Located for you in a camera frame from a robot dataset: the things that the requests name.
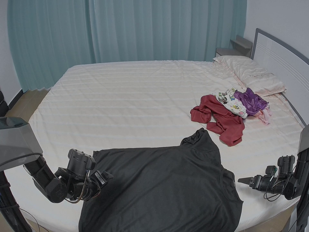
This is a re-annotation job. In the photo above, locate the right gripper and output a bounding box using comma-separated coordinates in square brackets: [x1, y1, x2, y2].
[251, 174, 275, 194]

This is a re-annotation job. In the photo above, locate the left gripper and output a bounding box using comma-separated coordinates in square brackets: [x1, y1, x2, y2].
[70, 177, 102, 202]

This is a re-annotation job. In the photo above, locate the black T-shirt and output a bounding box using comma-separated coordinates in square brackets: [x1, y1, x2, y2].
[78, 127, 244, 232]

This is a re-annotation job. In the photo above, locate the dark red garment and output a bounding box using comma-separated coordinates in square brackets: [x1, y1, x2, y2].
[190, 94, 246, 147]

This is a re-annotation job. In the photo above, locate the pink garment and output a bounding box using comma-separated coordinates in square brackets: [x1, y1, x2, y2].
[257, 107, 273, 126]

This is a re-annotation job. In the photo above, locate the purple garment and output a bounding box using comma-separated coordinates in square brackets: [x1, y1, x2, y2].
[233, 87, 269, 116]

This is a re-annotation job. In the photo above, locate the white printed garment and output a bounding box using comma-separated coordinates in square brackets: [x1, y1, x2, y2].
[212, 88, 248, 119]

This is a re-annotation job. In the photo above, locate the bed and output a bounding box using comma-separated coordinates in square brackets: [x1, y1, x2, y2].
[4, 28, 309, 232]

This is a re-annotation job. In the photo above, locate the cream pillow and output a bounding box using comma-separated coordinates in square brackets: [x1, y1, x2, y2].
[212, 55, 287, 97]

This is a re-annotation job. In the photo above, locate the black chest of drawers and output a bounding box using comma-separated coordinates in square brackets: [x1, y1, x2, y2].
[0, 87, 10, 117]

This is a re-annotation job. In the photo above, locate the grey bedside table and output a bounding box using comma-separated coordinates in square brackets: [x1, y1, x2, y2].
[215, 35, 253, 58]

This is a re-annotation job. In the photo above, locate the blue-green curtain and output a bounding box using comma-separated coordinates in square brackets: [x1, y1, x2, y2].
[7, 0, 248, 93]

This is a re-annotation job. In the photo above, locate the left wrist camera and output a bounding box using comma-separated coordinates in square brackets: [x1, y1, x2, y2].
[92, 169, 114, 187]

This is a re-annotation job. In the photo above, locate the black cable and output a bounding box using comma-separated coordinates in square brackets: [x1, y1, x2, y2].
[17, 208, 41, 232]

